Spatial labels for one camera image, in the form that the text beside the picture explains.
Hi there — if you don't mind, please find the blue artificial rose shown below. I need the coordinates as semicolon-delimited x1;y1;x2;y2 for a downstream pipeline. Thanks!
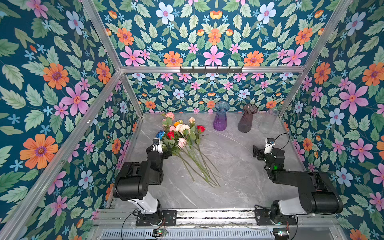
156;131;165;140

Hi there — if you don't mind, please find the red artificial rose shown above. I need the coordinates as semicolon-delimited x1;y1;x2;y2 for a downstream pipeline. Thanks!
166;131;196;184

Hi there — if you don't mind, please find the purple blue glass vase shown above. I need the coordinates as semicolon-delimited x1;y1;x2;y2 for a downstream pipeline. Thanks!
213;101;230;131

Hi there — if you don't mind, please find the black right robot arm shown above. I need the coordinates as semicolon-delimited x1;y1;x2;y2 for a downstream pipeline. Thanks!
253;144;344;225

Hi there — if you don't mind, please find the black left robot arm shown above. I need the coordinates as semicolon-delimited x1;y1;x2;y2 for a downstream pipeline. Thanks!
113;144;172;216

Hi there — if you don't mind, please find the clear glass vase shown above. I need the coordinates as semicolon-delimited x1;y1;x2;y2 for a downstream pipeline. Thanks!
259;109;279;134

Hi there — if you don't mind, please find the dark smoky glass vase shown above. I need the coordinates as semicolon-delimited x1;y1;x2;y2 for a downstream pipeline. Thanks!
238;104;259;133

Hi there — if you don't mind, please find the light pink peony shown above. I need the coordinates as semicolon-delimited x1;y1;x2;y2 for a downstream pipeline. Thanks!
178;138;188;149

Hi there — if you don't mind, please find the cream pink peony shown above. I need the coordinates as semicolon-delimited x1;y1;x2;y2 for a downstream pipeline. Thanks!
175;124;190;135

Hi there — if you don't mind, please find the orange artificial flower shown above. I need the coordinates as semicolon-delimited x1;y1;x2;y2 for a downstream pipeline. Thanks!
174;120;183;127

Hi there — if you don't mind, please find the pink carnation top flower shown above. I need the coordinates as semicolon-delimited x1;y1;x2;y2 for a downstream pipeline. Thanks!
165;113;175;121

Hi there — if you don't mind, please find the cream peach rose bud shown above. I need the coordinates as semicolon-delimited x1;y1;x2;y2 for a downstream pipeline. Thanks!
189;117;196;125

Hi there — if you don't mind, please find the red rose at pile edge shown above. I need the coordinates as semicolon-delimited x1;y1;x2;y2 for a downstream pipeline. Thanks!
197;125;206;134

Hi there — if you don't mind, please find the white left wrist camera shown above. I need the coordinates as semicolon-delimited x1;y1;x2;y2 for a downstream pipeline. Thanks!
152;138;163;154

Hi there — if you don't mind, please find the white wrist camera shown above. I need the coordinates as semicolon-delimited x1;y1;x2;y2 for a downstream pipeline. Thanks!
152;138;163;154
264;138;275;154

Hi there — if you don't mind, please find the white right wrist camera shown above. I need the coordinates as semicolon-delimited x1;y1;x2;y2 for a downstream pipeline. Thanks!
264;138;275;154

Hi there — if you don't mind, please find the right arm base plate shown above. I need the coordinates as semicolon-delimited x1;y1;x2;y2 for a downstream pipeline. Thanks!
254;209;298;226

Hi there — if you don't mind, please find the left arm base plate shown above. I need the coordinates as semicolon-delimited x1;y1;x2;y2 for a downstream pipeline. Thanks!
136;210;178;227

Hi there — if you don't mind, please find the aluminium front rail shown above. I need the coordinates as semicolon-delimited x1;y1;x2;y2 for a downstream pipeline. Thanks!
94;208;341;228

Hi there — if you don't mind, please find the black wall hook rack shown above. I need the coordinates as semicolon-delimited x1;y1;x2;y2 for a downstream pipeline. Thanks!
179;66;243;75

